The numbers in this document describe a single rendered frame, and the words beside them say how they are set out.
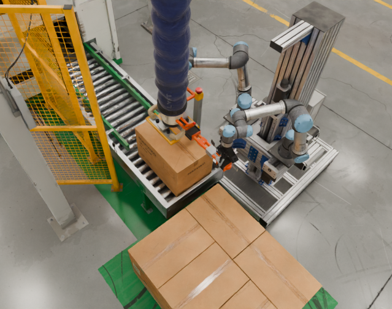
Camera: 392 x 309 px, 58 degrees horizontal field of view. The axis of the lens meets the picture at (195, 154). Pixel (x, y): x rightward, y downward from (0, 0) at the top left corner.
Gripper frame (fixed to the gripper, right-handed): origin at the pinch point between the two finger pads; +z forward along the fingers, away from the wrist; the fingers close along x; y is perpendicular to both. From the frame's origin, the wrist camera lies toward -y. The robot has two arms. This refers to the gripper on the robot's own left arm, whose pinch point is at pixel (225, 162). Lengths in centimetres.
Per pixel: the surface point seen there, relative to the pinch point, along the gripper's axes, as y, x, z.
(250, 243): -41, -4, 74
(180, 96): 50, 3, -26
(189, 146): 45, -5, 33
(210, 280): -43, 42, 73
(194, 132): 33.3, 0.9, -1.3
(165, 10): 53, 11, -93
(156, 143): 64, 15, 33
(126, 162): 85, 36, 68
